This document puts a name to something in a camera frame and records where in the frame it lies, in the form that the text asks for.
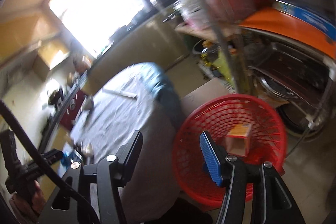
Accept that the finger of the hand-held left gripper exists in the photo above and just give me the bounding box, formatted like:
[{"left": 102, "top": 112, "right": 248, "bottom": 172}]
[{"left": 25, "top": 149, "right": 71, "bottom": 178}]

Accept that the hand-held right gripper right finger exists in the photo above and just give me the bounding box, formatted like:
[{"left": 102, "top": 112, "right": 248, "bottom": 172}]
[{"left": 199, "top": 132, "right": 306, "bottom": 224}]

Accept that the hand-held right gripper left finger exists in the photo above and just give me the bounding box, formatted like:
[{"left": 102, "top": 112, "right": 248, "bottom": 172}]
[{"left": 39, "top": 130, "right": 143, "bottom": 224}]

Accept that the red plastic mesh basket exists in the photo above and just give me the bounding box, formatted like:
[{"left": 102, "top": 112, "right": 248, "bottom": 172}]
[{"left": 172, "top": 95, "right": 288, "bottom": 209}]

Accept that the orange carton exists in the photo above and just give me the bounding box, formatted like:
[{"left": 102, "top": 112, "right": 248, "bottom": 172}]
[{"left": 225, "top": 123, "right": 253, "bottom": 157}]

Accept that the pale wad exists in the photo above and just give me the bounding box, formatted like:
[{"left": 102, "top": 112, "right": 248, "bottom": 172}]
[{"left": 82, "top": 143, "right": 95, "bottom": 159}]

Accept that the person's left hand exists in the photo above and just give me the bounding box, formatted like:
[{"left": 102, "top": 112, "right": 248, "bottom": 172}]
[{"left": 10, "top": 181, "right": 47, "bottom": 217}]

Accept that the grey tablecloth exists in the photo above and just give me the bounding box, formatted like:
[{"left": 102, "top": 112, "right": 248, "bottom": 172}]
[{"left": 70, "top": 64, "right": 184, "bottom": 223}]

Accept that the thin wooden stick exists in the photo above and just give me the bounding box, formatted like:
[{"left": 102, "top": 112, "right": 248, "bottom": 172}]
[{"left": 103, "top": 88, "right": 137, "bottom": 100}]

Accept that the cardboard box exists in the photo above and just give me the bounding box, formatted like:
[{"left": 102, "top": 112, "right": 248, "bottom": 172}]
[{"left": 180, "top": 78, "right": 237, "bottom": 119}]

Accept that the blue table cover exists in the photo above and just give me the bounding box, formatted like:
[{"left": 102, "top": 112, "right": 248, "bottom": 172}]
[{"left": 131, "top": 62, "right": 180, "bottom": 111}]

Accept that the round metal pan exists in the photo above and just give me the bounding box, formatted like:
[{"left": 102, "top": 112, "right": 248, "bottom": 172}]
[{"left": 259, "top": 74, "right": 311, "bottom": 136}]

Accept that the metal storage rack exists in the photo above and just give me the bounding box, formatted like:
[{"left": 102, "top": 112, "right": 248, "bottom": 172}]
[{"left": 151, "top": 0, "right": 336, "bottom": 161}]

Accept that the metal tray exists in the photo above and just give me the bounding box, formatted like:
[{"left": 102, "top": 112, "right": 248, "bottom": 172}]
[{"left": 248, "top": 42, "right": 332, "bottom": 110}]

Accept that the pink plastic bag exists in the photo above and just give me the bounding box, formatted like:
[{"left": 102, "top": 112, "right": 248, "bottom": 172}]
[{"left": 178, "top": 0, "right": 212, "bottom": 31}]

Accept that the window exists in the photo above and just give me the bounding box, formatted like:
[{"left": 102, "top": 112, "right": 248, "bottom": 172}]
[{"left": 49, "top": 0, "right": 145, "bottom": 57}]

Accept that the orange board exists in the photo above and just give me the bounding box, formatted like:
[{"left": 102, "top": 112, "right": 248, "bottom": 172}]
[{"left": 239, "top": 7, "right": 336, "bottom": 52}]

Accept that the blue printed box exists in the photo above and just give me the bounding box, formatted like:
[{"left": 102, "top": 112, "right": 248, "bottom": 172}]
[{"left": 273, "top": 0, "right": 336, "bottom": 39}]

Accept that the black cable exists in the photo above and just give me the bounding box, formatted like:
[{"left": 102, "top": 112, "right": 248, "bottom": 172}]
[{"left": 0, "top": 99, "right": 101, "bottom": 224}]

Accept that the yellow wall cabinet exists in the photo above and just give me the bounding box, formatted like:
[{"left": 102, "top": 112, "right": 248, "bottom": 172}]
[{"left": 0, "top": 11, "right": 72, "bottom": 71}]

